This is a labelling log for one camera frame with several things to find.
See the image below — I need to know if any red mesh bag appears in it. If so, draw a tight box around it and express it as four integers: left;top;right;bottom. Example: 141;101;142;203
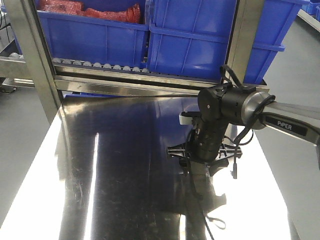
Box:
37;0;141;25

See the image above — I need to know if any blue plastic bin left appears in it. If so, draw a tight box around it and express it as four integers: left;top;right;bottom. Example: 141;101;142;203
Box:
37;0;149;68

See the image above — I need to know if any dark brake pad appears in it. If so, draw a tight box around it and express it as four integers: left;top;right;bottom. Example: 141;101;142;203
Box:
191;161;207;197

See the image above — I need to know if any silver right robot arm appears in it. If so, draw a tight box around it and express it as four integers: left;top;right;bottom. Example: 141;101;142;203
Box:
167;83;320;176

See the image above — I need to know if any blue plastic bin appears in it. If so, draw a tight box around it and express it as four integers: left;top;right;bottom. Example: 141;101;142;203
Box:
147;0;309;84
37;0;149;68

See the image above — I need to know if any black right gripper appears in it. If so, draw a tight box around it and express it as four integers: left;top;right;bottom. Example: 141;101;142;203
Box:
167;117;242;176

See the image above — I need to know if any stainless steel rack frame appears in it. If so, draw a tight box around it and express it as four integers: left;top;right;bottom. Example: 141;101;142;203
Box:
0;0;265;114

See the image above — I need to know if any blue plastic bin right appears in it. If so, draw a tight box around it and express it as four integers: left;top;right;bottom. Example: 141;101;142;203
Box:
147;0;309;84

